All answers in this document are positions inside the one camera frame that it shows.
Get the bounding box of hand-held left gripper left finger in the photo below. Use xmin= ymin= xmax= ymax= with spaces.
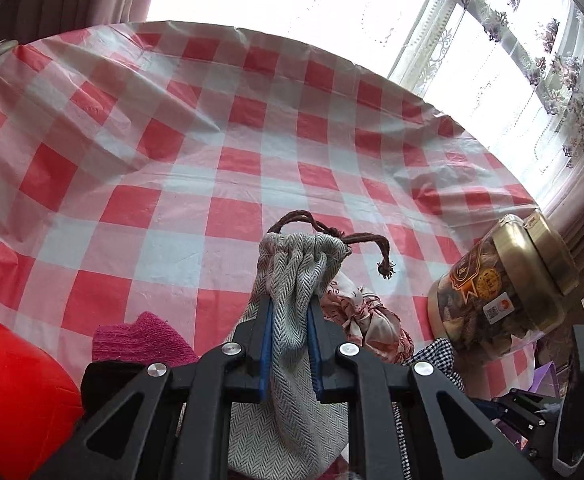
xmin=32 ymin=299 xmax=273 ymax=480

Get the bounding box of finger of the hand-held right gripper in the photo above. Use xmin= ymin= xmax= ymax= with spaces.
xmin=472 ymin=389 xmax=560 ymax=453

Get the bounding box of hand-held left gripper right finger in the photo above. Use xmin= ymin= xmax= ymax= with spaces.
xmin=307 ymin=304 xmax=543 ymax=480

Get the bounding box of white box with purple rim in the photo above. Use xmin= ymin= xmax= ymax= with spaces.
xmin=514 ymin=360 xmax=560 ymax=401

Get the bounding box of grey herringbone drawstring bag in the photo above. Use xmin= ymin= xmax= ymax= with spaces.
xmin=227 ymin=211 xmax=395 ymax=478

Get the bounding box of pink floral cloth bundle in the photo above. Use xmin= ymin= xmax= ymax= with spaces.
xmin=319 ymin=272 xmax=415 ymax=366

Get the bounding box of black and white gingham cloth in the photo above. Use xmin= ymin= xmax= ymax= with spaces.
xmin=392 ymin=337 xmax=465 ymax=461

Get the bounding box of clear jar with gold lid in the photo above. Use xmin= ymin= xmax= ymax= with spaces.
xmin=427 ymin=210 xmax=580 ymax=361

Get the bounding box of pink knitted cloth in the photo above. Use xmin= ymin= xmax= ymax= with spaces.
xmin=92 ymin=311 xmax=200 ymax=366

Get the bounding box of red checkered plastic tablecloth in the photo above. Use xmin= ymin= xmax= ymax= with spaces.
xmin=0 ymin=20 xmax=540 ymax=401

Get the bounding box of red plastic item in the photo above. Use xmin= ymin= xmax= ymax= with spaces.
xmin=0 ymin=302 xmax=85 ymax=480

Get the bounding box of white lace curtain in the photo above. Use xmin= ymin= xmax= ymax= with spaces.
xmin=387 ymin=0 xmax=584 ymax=211

